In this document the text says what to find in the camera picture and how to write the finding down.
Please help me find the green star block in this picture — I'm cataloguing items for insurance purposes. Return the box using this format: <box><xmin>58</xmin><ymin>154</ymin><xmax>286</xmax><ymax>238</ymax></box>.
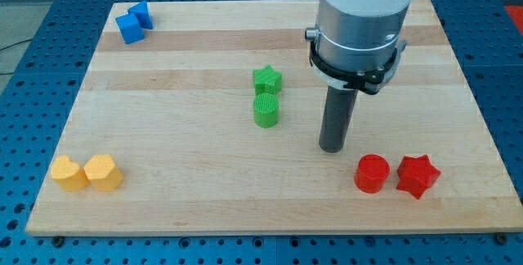
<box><xmin>253</xmin><ymin>65</ymin><xmax>283</xmax><ymax>96</ymax></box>

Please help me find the red cylinder block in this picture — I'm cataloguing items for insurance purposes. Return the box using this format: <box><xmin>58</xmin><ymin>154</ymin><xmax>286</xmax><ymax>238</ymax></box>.
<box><xmin>354</xmin><ymin>154</ymin><xmax>390</xmax><ymax>194</ymax></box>

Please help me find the green cylinder block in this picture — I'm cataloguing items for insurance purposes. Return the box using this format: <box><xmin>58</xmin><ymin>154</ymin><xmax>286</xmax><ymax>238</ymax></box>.
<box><xmin>253</xmin><ymin>93</ymin><xmax>279</xmax><ymax>128</ymax></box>

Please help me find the yellow heart block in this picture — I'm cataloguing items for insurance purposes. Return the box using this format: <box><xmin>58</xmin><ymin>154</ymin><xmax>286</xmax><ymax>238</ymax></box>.
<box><xmin>51</xmin><ymin>155</ymin><xmax>90</xmax><ymax>192</ymax></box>

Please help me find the wooden board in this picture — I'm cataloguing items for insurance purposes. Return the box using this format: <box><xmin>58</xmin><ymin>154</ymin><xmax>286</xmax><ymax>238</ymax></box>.
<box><xmin>26</xmin><ymin>0</ymin><xmax>522</xmax><ymax>236</ymax></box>

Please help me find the red star block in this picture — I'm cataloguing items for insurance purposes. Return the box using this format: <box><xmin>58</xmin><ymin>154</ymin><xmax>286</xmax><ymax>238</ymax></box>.
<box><xmin>396</xmin><ymin>155</ymin><xmax>440</xmax><ymax>200</ymax></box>

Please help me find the blue cube block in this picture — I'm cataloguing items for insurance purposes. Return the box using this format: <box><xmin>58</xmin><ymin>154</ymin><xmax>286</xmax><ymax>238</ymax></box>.
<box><xmin>115</xmin><ymin>14</ymin><xmax>145</xmax><ymax>44</ymax></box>

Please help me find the yellow hexagon block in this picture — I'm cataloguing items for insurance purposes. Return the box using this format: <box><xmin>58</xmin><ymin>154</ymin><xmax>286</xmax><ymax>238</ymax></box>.
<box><xmin>84</xmin><ymin>154</ymin><xmax>123</xmax><ymax>192</ymax></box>

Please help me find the blue triangle block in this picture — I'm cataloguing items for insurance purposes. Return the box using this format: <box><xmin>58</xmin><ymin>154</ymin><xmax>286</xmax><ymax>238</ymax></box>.
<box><xmin>127</xmin><ymin>1</ymin><xmax>154</xmax><ymax>29</ymax></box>

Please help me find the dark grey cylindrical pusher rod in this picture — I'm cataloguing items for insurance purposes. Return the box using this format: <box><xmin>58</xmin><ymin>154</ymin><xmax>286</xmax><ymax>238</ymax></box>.
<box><xmin>319</xmin><ymin>87</ymin><xmax>358</xmax><ymax>153</ymax></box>

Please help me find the black cable on floor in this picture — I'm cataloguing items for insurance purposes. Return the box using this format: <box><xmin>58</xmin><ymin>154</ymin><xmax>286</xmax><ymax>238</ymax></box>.
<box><xmin>0</xmin><ymin>38</ymin><xmax>33</xmax><ymax>76</ymax></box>

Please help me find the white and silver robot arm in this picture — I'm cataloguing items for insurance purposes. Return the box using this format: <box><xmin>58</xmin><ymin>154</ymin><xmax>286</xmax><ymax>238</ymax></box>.
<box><xmin>305</xmin><ymin>0</ymin><xmax>411</xmax><ymax>95</ymax></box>

